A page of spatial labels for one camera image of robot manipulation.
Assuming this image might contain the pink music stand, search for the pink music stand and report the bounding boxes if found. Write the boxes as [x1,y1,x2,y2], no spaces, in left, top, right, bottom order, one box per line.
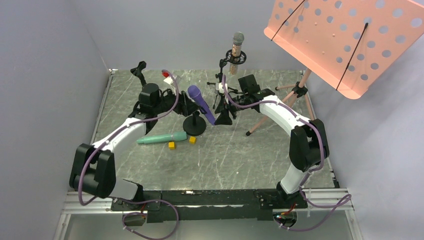
[245,0,424,137]

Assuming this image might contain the teal microphone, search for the teal microphone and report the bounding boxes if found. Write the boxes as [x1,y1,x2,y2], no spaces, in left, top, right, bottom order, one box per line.
[136,131,188,144]

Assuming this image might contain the round-base mic stand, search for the round-base mic stand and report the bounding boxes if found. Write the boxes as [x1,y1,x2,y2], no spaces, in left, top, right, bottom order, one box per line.
[182,100,206,137]
[130,61,147,87]

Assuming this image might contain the tripod stand with shock mount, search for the tripod stand with shock mount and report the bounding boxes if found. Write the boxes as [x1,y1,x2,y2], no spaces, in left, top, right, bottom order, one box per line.
[206,48,248,110]

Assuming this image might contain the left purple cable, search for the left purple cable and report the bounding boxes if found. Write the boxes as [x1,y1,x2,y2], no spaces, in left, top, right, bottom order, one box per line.
[77,69,180,240]

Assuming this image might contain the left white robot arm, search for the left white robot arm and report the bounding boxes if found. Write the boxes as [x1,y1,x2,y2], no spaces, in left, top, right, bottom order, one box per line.
[69,83,199,202]

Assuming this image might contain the yellow cube near teal mic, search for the yellow cube near teal mic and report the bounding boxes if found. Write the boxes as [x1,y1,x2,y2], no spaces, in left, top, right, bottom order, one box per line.
[168,141,176,150]

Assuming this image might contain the rhinestone glitter microphone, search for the rhinestone glitter microphone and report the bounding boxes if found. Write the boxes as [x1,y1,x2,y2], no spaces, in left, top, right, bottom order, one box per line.
[229,31,245,75]

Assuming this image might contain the round-base mic stand front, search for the round-base mic stand front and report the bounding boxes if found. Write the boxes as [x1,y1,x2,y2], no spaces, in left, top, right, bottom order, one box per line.
[182,100,206,137]

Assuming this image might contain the purple microphone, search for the purple microphone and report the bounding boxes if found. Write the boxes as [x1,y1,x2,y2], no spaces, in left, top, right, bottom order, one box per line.
[187,85,216,126]

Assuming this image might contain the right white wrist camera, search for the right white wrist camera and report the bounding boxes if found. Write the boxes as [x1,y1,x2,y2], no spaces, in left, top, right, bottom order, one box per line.
[215,82,228,95]

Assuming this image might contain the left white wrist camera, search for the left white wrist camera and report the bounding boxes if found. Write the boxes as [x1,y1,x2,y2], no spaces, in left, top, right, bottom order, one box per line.
[161,70,181,95]

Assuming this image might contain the yellow cube near centre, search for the yellow cube near centre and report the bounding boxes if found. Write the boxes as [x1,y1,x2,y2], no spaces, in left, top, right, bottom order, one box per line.
[188,136,197,144]

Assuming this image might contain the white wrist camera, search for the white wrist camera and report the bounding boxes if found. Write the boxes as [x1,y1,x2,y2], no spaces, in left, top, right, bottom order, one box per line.
[161,70,181,95]
[215,82,228,95]

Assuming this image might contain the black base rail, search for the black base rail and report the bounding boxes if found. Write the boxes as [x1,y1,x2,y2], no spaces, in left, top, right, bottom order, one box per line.
[110,188,308,223]

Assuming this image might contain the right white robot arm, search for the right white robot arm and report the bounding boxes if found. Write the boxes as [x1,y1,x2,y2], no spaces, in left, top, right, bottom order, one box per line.
[214,74,329,195]

